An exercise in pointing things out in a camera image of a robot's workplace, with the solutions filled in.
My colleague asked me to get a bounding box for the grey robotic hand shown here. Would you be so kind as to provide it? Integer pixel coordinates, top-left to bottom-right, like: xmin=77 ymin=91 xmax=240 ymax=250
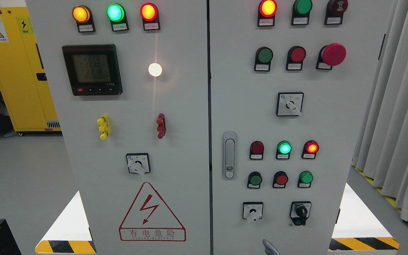
xmin=262 ymin=239 xmax=279 ymax=255

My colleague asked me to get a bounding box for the lower red push button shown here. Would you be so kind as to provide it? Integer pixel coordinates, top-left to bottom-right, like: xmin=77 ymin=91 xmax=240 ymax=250
xmin=272 ymin=171 xmax=289 ymax=188

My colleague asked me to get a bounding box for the red push button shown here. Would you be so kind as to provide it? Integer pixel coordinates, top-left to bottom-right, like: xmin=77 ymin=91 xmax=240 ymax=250
xmin=285 ymin=46 xmax=306 ymax=71
xmin=272 ymin=171 xmax=289 ymax=188

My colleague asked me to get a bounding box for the lower left green push button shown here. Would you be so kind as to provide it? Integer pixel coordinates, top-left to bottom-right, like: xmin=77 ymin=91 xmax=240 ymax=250
xmin=246 ymin=171 xmax=262 ymax=189

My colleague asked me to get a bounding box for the green push button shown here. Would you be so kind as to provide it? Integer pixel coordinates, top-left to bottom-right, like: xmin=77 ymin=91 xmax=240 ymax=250
xmin=254 ymin=46 xmax=273 ymax=72
xmin=246 ymin=171 xmax=262 ymax=189
xmin=297 ymin=171 xmax=314 ymax=188

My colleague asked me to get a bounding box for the lower right green push button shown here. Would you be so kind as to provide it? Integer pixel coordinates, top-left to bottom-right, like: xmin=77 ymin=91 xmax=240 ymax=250
xmin=297 ymin=171 xmax=314 ymax=188

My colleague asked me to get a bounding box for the upper green push button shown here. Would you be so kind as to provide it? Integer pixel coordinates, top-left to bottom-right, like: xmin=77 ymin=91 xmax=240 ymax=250
xmin=254 ymin=46 xmax=273 ymax=72

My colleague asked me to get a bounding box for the upper red push button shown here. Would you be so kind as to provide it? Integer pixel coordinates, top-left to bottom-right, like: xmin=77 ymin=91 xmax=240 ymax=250
xmin=285 ymin=46 xmax=306 ymax=71

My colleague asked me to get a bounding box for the red mushroom emergency stop button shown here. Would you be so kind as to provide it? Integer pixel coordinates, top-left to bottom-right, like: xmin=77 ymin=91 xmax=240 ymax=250
xmin=316 ymin=42 xmax=346 ymax=70

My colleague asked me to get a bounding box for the middle left red indicator lamp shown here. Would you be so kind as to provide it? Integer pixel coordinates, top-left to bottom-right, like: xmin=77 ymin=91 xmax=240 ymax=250
xmin=249 ymin=141 xmax=265 ymax=160

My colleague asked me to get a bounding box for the red indicator lamp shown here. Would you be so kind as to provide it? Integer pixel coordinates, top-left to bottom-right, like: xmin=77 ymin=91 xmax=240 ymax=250
xmin=140 ymin=2 xmax=160 ymax=31
xmin=249 ymin=141 xmax=265 ymax=160
xmin=257 ymin=0 xmax=277 ymax=27
xmin=301 ymin=140 xmax=319 ymax=160

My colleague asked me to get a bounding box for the middle green indicator lamp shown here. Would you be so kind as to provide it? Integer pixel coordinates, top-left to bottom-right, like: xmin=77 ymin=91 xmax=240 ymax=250
xmin=276 ymin=141 xmax=292 ymax=160

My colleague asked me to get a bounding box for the green indicator lamp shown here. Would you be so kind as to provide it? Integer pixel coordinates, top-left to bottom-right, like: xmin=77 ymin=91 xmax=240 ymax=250
xmin=276 ymin=141 xmax=292 ymax=160
xmin=290 ymin=0 xmax=313 ymax=26
xmin=107 ymin=4 xmax=129 ymax=32

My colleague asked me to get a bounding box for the right yellow black hazard tape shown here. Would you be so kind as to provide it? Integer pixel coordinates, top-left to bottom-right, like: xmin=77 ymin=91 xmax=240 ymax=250
xmin=328 ymin=237 xmax=400 ymax=251

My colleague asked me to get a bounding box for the yellow black hazard tape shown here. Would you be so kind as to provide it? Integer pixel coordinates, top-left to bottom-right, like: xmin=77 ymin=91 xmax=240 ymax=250
xmin=35 ymin=240 xmax=97 ymax=254
xmin=328 ymin=237 xmax=400 ymax=251

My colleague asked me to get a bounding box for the middle right red indicator lamp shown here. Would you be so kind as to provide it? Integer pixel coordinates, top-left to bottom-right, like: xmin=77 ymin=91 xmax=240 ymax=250
xmin=301 ymin=140 xmax=319 ymax=160

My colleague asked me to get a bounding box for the red electric hazard warning sticker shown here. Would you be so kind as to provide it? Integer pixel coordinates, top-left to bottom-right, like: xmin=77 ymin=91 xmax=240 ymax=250
xmin=119 ymin=181 xmax=186 ymax=242

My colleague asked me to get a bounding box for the grey electrical control cabinet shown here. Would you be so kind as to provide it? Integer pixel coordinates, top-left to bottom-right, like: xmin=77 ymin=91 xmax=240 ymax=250
xmin=26 ymin=0 xmax=394 ymax=255

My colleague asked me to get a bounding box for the grey curtain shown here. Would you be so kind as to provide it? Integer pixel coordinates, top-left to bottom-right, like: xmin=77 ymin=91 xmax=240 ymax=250
xmin=352 ymin=0 xmax=408 ymax=223

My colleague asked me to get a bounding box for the red terminal connector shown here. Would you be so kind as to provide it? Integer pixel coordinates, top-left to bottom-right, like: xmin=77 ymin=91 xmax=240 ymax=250
xmin=156 ymin=113 xmax=166 ymax=139

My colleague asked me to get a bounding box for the yellow terminal connector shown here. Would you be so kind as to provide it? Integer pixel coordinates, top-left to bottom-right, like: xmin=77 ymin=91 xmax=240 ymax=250
xmin=97 ymin=114 xmax=111 ymax=140

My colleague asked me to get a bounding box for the white glowing indicator lamp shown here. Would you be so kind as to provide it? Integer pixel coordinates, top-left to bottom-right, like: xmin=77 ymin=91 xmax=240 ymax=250
xmin=148 ymin=63 xmax=163 ymax=77

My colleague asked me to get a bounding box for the left yellow black hazard tape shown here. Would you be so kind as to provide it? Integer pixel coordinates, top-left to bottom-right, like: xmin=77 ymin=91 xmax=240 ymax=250
xmin=35 ymin=240 xmax=97 ymax=254

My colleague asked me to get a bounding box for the red indicator lamp top right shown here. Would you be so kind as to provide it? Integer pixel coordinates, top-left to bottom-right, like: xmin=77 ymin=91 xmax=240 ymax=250
xmin=257 ymin=0 xmax=277 ymax=27

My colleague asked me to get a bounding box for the green indicator lamp top right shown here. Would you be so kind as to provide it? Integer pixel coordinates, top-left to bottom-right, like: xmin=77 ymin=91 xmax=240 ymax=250
xmin=290 ymin=0 xmax=313 ymax=26

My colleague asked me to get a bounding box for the dark red buzzer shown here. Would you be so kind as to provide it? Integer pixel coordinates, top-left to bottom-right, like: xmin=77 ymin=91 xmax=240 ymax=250
xmin=324 ymin=0 xmax=348 ymax=25

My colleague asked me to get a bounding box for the black digital power meter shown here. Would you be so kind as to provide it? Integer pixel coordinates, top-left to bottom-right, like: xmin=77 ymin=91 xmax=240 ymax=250
xmin=62 ymin=44 xmax=123 ymax=96

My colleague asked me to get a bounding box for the red indicator lamp top left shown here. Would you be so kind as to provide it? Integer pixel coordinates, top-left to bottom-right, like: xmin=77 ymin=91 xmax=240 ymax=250
xmin=140 ymin=2 xmax=160 ymax=31

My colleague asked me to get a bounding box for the green indicator lamp top left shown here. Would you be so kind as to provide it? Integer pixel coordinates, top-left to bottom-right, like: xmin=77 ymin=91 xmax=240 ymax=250
xmin=107 ymin=4 xmax=129 ymax=32

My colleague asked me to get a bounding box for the yellow indicator lamp top left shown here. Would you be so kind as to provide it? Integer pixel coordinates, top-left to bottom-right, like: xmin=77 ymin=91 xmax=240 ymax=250
xmin=72 ymin=5 xmax=96 ymax=33

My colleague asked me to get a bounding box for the yellow safety storage cabinet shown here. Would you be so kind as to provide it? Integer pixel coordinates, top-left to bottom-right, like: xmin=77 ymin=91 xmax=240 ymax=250
xmin=0 ymin=7 xmax=61 ymax=133

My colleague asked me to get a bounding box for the bottom white selector switch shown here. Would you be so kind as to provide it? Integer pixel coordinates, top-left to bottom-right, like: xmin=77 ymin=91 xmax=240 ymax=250
xmin=242 ymin=202 xmax=264 ymax=224

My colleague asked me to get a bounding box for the black key selector switch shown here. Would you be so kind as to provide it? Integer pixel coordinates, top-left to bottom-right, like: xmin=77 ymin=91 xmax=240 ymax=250
xmin=289 ymin=201 xmax=312 ymax=226

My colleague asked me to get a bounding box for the silver door latch handle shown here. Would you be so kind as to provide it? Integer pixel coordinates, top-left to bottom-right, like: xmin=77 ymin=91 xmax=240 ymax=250
xmin=222 ymin=132 xmax=237 ymax=179

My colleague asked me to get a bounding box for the upper right selector switch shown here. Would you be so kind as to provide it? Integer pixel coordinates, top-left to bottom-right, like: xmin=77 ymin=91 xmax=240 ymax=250
xmin=276 ymin=92 xmax=304 ymax=117

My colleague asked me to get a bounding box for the left door selector switch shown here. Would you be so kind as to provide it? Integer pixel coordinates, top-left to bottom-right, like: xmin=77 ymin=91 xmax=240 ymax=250
xmin=126 ymin=152 xmax=152 ymax=175

